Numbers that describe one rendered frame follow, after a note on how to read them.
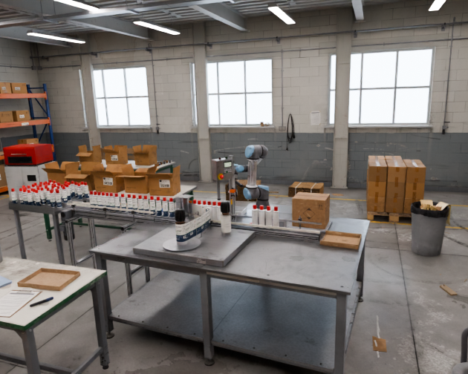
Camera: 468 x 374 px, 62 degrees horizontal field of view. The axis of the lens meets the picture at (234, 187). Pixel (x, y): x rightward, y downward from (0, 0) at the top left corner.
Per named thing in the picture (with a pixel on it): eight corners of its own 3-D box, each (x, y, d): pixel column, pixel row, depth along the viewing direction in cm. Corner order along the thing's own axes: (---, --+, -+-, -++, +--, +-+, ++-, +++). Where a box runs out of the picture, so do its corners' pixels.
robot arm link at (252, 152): (260, 199, 387) (264, 145, 373) (247, 201, 381) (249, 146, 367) (254, 197, 398) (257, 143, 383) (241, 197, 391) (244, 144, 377)
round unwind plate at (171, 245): (154, 249, 307) (154, 248, 306) (175, 236, 334) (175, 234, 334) (189, 254, 295) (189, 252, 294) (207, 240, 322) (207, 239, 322)
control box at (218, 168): (212, 179, 363) (211, 159, 359) (227, 176, 372) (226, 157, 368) (217, 181, 355) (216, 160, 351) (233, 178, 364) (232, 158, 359)
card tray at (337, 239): (319, 245, 318) (319, 240, 317) (325, 234, 341) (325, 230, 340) (358, 249, 306) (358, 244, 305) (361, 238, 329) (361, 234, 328)
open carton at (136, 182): (117, 194, 528) (114, 168, 520) (137, 185, 577) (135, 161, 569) (145, 196, 515) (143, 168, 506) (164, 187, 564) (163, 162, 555)
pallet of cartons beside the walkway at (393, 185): (423, 223, 606) (427, 168, 586) (366, 220, 631) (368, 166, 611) (412, 203, 718) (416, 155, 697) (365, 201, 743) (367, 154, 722)
